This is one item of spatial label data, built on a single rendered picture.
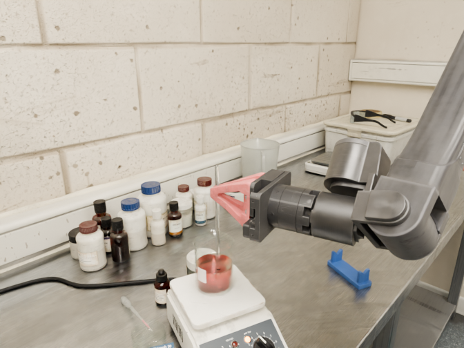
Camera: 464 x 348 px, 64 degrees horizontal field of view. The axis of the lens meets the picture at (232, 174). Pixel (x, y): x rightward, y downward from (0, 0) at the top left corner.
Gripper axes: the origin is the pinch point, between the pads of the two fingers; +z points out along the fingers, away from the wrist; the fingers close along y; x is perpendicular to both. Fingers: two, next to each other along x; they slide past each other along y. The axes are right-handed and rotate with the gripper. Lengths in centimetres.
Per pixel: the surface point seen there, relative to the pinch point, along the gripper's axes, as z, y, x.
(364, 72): 9, -145, -7
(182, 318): 3.0, 5.7, 19.0
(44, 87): 49, -10, -12
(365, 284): -18.2, -25.0, 24.7
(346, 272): -14.0, -27.0, 24.7
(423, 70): -16, -139, -9
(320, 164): 10, -88, 22
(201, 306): 0.4, 4.3, 16.8
